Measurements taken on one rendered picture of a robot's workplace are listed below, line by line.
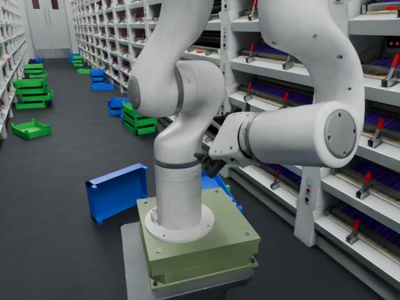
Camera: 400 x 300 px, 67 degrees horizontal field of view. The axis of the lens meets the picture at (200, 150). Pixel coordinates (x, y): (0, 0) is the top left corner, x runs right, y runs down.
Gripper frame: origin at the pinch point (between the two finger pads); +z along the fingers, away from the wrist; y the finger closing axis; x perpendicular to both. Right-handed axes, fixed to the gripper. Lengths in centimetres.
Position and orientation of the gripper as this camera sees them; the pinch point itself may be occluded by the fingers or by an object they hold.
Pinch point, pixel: (211, 139)
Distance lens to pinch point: 64.8
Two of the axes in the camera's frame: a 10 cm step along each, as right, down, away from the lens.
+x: -7.5, -5.1, -4.1
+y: 4.6, -8.6, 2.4
